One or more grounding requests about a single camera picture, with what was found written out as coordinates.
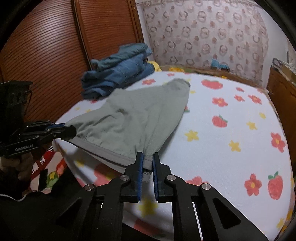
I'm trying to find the grey pants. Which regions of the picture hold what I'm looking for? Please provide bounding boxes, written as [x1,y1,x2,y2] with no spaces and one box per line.
[66,78,190,182]

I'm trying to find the person's left hand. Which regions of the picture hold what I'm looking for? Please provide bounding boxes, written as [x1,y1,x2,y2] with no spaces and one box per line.
[1,153,34,180]

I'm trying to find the blue denim jeans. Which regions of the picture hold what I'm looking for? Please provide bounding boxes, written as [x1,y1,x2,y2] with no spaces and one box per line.
[81,54,154,100]

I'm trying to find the brown louvered wardrobe door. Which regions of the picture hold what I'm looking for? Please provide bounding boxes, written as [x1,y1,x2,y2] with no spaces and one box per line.
[1,0,144,121]

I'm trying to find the strawberry flower bed sheet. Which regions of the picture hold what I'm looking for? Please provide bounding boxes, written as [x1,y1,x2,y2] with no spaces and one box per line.
[56,72,295,240]

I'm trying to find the yellow plush pillow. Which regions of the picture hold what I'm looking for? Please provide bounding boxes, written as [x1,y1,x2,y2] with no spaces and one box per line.
[148,61,162,72]

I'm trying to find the blue small box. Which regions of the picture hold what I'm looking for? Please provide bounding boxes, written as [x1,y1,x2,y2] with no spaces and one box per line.
[210,58,230,71]

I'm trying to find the circle patterned sheer curtain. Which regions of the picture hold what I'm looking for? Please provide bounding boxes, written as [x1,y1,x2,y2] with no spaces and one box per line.
[139,1,268,85]

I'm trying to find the wooden sideboard cabinet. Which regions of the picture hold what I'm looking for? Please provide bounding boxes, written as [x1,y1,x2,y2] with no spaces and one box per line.
[267,66,296,151]

